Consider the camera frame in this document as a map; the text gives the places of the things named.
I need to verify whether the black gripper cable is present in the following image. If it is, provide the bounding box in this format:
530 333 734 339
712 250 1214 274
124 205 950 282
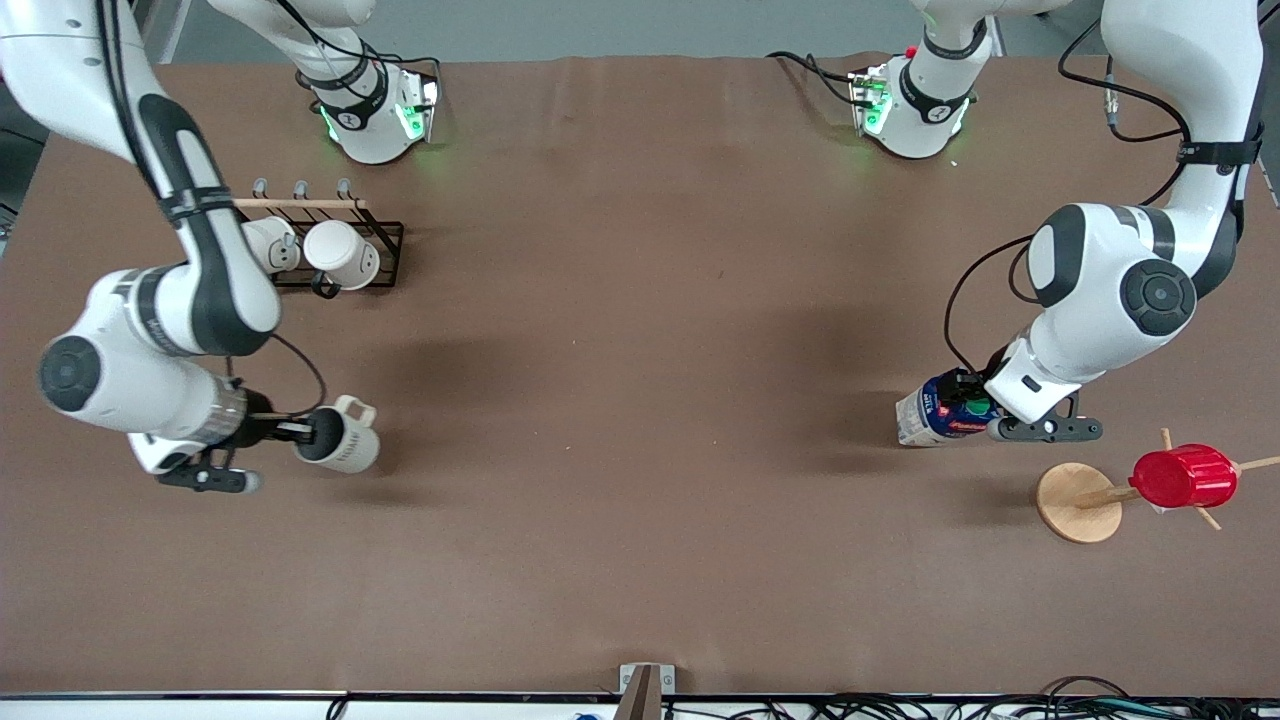
943 235 1036 376
228 333 329 421

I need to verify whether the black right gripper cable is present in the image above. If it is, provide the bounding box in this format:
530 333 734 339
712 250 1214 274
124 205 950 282
228 333 329 421

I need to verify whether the tangled black cable bundle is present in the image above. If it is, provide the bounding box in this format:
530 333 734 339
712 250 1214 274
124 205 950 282
660 676 1280 720

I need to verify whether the black cable with metal connector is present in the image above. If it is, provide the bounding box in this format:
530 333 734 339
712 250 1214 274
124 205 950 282
1058 18 1196 206

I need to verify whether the brown table cover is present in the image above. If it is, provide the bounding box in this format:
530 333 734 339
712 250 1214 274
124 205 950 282
0 55 1280 698

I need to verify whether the metal bracket with brown post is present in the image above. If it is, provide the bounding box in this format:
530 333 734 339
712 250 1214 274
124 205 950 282
612 663 677 720

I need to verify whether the white ceramic mug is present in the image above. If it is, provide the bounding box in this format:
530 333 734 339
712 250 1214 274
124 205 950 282
303 220 382 292
243 217 301 276

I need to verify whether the red ribbed plastic cup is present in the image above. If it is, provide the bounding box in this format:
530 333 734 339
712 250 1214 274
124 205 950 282
1130 444 1240 511

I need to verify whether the blue Pascual milk carton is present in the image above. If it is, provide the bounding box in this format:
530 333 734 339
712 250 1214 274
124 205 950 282
895 368 1001 447

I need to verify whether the white mug with HOME print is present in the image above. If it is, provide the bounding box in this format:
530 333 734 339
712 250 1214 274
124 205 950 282
295 395 382 475

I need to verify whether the black wire mug rack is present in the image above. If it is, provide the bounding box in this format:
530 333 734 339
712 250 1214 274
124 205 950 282
232 178 406 299

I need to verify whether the wooden mug tree stand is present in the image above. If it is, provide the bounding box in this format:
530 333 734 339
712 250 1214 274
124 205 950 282
1036 428 1280 546

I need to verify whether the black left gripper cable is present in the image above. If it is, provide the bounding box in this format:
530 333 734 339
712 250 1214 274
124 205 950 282
943 235 1036 376

